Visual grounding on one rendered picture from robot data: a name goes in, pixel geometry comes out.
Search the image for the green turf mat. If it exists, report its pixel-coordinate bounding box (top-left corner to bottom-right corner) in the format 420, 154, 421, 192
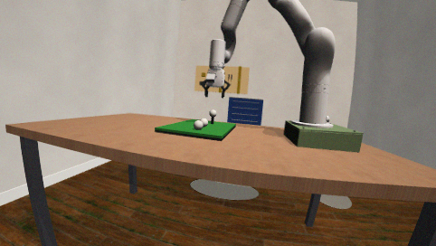
155, 117, 236, 141

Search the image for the white ball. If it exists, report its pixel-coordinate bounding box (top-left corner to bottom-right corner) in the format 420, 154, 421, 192
209, 109, 217, 117
194, 120, 204, 130
201, 118, 208, 127

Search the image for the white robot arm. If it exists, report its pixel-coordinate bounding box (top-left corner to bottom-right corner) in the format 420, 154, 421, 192
209, 0, 336, 128

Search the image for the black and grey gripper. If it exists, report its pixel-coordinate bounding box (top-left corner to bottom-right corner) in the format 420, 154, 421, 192
201, 68, 231, 99

